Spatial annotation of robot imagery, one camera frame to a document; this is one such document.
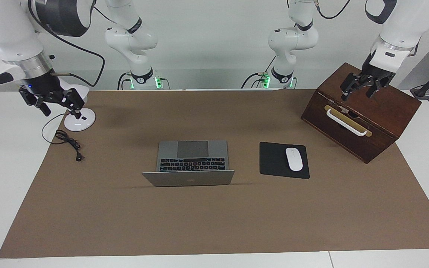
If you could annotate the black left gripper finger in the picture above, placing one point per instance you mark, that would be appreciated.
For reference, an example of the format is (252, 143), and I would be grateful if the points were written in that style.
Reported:
(349, 85)
(374, 89)

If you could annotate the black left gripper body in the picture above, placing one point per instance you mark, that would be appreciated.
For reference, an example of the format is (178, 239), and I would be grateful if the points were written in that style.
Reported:
(376, 72)

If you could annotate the brown table mat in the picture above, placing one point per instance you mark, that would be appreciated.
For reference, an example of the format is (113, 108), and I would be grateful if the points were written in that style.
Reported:
(199, 223)

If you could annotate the silver grey laptop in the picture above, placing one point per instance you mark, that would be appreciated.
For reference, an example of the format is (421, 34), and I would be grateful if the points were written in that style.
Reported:
(192, 178)

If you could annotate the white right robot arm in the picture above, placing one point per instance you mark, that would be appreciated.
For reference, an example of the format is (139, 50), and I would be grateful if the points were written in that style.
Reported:
(6, 37)

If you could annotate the dark brown wooden box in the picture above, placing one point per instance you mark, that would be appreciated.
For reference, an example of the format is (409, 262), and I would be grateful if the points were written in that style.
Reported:
(382, 96)

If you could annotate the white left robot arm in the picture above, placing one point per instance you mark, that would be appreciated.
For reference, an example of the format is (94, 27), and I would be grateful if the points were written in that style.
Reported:
(292, 41)

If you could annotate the black mouse pad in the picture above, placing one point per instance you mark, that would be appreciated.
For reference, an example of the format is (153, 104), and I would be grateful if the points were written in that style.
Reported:
(274, 160)

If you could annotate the white computer mouse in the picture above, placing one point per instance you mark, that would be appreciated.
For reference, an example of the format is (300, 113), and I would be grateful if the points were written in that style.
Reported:
(294, 159)

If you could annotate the white desk lamp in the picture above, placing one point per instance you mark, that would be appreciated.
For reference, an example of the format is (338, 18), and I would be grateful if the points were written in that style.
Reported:
(75, 124)

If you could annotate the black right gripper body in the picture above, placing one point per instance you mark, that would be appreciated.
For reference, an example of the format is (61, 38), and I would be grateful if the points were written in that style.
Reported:
(47, 85)

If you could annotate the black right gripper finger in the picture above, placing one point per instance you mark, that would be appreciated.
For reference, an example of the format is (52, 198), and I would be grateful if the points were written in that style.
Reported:
(42, 106)
(76, 102)

